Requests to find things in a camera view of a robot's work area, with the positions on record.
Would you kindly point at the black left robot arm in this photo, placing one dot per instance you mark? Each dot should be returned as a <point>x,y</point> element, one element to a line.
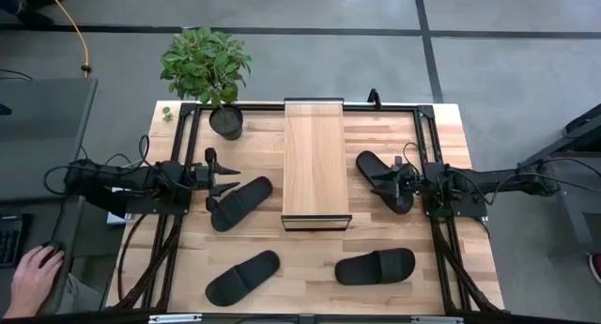
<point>117,178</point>

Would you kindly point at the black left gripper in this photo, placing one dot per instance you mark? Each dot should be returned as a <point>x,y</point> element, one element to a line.
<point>211,183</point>

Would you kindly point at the green plant in black pot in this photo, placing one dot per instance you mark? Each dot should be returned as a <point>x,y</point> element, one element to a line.
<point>206,66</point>

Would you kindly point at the black rubber slide sandal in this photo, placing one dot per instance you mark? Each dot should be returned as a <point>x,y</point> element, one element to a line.
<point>241,279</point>
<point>244,202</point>
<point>371,267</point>
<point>365,162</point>

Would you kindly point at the black clamp mount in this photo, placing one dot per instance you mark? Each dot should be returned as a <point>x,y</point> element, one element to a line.
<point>374,97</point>

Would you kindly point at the wooden shelf black metal frame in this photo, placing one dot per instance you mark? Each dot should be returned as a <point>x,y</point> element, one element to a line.
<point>314,164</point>

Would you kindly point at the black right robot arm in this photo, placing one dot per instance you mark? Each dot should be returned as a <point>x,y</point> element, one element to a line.
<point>488,180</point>

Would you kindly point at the person's red shoe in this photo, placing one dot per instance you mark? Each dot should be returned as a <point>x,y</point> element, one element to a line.
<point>597,267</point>

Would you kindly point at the small white box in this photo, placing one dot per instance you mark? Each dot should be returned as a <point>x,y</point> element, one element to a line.
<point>115,219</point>

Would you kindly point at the person's hand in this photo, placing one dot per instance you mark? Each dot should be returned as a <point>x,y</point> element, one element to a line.
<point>30,282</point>

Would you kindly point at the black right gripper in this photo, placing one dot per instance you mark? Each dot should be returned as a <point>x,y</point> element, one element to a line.
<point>408,182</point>

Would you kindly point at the black computer mouse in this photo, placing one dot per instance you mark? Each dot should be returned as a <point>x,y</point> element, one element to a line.
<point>56,245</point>

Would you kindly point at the person's leg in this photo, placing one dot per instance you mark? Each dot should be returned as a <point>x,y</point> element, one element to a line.
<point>82,296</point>

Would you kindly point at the silver metal bracket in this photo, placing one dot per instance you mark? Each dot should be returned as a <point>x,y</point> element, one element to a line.
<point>436,320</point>
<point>174,319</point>

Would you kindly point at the black keyboard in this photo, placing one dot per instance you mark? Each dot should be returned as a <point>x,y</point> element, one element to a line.
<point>10,242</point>

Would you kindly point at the grey side desk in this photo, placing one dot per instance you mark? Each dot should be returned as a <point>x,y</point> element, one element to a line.
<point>42,141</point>

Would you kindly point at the small fallen green leaf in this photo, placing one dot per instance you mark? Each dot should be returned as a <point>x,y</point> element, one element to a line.
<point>167,113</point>

